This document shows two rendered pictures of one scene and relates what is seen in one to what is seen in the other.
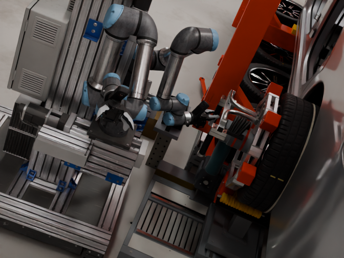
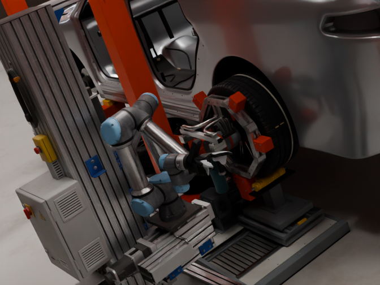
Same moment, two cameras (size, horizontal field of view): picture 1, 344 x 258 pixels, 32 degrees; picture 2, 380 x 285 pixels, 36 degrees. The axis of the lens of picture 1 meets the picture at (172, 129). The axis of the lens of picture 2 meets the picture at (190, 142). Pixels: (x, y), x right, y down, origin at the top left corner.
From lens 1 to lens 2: 1.35 m
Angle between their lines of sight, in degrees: 26
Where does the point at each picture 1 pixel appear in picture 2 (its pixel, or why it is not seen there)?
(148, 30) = (140, 113)
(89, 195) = not seen: outside the picture
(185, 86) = not seen: hidden behind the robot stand
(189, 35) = (142, 107)
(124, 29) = (128, 129)
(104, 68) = (139, 172)
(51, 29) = (72, 197)
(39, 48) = (76, 222)
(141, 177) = not seen: hidden behind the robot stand
